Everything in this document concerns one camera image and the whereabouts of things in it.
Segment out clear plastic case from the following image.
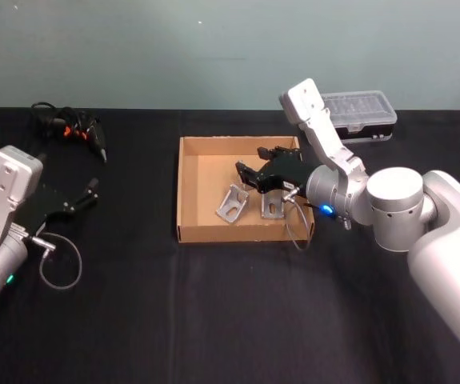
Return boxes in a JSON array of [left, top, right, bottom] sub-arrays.
[[318, 90, 398, 146]]

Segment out silver metal angle bracket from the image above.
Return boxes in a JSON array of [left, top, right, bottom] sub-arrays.
[[260, 191, 286, 221], [214, 182, 250, 223]]

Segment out black table cloth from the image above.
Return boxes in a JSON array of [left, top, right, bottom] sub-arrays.
[[0, 106, 460, 384]]

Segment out black corded tool orange parts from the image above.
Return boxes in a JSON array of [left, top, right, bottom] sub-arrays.
[[30, 101, 109, 165]]

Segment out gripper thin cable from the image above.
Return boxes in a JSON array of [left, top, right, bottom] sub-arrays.
[[30, 233, 84, 290], [282, 186, 315, 251]]

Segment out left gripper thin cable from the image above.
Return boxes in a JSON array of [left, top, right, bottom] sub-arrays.
[[30, 233, 84, 290]]

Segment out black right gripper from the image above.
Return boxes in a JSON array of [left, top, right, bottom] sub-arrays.
[[234, 146, 314, 196]]

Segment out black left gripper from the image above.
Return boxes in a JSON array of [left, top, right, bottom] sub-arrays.
[[12, 178, 100, 240]]

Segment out shallow brown cardboard tray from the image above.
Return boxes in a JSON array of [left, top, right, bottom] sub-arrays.
[[176, 135, 316, 244]]

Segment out right gripper thin cable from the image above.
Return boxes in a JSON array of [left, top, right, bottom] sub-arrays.
[[282, 186, 315, 251]]

